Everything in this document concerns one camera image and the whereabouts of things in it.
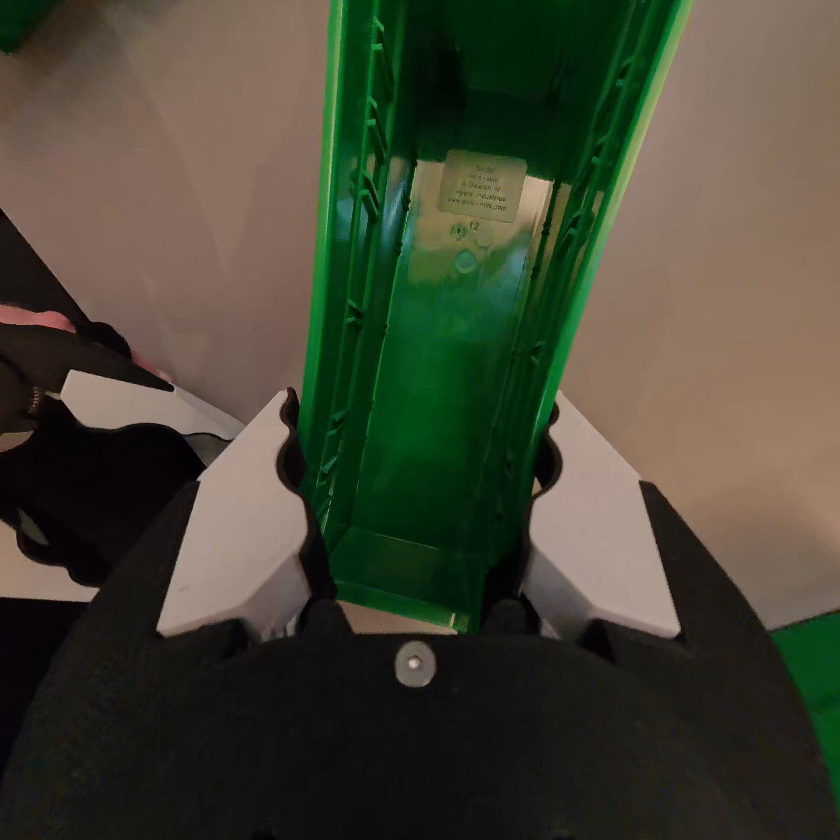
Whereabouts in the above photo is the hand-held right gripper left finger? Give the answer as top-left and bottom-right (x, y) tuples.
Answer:
(156, 387), (337, 641)

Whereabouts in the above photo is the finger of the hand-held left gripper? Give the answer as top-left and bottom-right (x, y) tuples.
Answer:
(59, 369), (248, 442)
(0, 423), (206, 586)

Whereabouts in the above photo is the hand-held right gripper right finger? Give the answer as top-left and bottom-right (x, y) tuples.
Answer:
(518, 390), (681, 641)

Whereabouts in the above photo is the green plastic bin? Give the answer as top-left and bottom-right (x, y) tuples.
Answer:
(0, 0), (61, 55)
(298, 0), (697, 636)

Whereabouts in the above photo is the stack of nested green bins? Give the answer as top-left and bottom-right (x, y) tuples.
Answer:
(768, 610), (840, 778)

